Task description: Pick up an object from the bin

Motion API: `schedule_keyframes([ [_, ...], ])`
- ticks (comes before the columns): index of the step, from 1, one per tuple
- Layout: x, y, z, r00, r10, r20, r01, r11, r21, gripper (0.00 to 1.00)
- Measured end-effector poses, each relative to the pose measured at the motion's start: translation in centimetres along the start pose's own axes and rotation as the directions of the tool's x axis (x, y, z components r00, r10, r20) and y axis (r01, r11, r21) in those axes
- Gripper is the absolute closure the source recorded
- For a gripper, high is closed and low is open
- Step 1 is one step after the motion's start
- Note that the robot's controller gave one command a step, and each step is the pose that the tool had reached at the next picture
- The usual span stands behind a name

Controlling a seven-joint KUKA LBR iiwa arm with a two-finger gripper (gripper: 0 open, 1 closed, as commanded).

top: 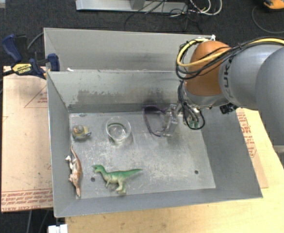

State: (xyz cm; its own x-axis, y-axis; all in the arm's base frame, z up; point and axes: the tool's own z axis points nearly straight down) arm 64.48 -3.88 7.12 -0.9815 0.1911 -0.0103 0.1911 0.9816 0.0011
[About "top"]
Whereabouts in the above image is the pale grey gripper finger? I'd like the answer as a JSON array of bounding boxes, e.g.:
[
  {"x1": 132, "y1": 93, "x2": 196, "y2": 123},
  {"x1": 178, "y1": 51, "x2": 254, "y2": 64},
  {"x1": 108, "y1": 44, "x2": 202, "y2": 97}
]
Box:
[
  {"x1": 167, "y1": 111, "x2": 179, "y2": 137},
  {"x1": 161, "y1": 106, "x2": 172, "y2": 134}
]

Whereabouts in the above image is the grey metal bin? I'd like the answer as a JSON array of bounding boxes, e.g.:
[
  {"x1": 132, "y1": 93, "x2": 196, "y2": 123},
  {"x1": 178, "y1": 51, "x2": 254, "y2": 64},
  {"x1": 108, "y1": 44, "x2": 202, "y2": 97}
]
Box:
[{"x1": 43, "y1": 27, "x2": 263, "y2": 218}]

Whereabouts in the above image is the clear glass cup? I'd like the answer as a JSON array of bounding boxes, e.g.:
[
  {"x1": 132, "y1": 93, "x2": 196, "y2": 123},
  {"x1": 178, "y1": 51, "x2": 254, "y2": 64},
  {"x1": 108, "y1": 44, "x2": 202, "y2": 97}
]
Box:
[{"x1": 105, "y1": 116, "x2": 132, "y2": 145}]

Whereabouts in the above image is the green toy dinosaur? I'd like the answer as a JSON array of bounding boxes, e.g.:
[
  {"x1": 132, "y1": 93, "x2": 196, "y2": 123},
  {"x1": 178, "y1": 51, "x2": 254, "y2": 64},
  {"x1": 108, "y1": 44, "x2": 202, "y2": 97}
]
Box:
[{"x1": 92, "y1": 164, "x2": 143, "y2": 195}]

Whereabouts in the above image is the small grey yellow round toy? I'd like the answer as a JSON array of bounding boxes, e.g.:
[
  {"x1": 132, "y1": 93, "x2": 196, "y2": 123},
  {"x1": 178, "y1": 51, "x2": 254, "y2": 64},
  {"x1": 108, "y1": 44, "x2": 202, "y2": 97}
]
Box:
[{"x1": 71, "y1": 124, "x2": 92, "y2": 141}]

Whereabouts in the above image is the brown toy dinosaur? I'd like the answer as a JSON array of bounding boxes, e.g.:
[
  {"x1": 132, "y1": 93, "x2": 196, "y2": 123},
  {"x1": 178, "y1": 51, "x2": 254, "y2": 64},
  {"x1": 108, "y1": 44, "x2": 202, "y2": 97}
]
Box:
[{"x1": 65, "y1": 145, "x2": 83, "y2": 199}]

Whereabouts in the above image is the brown cardboard board red print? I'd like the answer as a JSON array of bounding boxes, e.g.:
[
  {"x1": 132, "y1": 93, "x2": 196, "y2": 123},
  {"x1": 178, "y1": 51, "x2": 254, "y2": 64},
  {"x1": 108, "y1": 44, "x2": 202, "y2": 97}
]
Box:
[{"x1": 0, "y1": 66, "x2": 270, "y2": 213}]

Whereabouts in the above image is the purple cord loop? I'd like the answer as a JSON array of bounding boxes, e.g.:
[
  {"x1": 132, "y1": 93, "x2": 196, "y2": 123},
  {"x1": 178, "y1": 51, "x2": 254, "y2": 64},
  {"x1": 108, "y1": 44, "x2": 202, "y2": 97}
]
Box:
[{"x1": 143, "y1": 105, "x2": 169, "y2": 138}]

